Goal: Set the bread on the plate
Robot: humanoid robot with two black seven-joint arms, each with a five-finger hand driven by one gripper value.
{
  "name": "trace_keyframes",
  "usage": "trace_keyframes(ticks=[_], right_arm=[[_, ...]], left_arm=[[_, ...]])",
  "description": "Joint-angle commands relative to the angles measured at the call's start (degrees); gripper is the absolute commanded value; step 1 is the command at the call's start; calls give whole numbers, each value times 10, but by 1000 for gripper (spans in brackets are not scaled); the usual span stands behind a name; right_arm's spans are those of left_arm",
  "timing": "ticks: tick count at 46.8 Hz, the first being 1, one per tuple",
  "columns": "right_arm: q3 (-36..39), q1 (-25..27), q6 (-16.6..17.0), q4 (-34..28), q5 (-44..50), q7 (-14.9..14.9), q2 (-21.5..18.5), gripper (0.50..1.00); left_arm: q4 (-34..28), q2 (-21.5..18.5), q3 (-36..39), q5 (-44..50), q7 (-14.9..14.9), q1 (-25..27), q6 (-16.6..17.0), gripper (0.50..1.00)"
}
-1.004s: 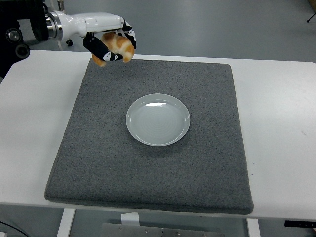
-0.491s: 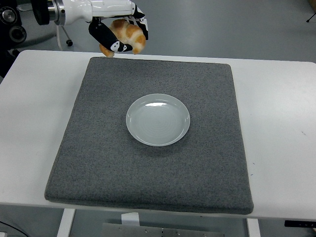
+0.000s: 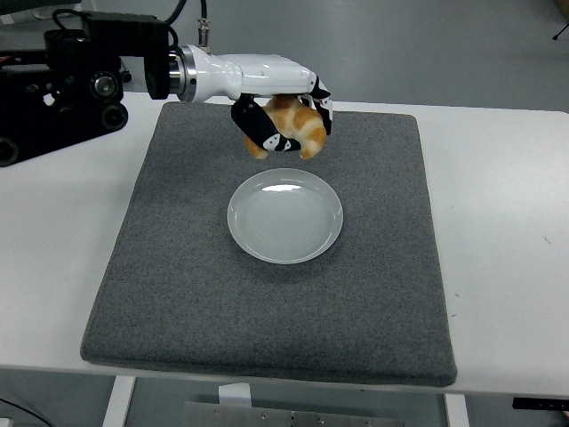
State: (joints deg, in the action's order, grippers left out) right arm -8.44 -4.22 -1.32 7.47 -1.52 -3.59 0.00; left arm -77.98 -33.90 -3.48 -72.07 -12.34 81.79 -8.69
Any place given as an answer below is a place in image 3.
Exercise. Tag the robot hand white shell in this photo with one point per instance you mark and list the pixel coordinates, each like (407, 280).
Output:
(258, 73)

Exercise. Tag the croissant bread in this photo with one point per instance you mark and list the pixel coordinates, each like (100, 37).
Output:
(306, 124)

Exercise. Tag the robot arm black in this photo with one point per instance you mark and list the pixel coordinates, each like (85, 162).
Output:
(66, 102)

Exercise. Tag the round pale grey plate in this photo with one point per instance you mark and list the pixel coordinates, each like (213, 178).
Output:
(284, 218)

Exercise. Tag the grey felt mat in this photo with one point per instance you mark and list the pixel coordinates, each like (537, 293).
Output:
(266, 311)

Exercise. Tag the black tripod leg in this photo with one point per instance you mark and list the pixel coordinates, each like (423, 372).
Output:
(561, 32)

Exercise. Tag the white table leg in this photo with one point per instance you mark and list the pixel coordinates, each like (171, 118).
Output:
(117, 402)
(455, 411)

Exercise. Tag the black bar under table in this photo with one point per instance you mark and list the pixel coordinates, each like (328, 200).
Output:
(540, 403)

